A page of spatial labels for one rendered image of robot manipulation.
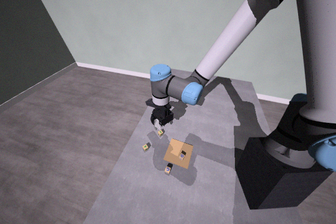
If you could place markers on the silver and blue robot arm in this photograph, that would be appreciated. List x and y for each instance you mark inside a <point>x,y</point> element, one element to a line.
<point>306,132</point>

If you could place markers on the peach flat mat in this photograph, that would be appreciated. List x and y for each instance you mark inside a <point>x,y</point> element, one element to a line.
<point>175,149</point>

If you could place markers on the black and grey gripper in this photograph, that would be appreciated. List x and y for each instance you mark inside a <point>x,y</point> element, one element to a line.
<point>161,115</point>

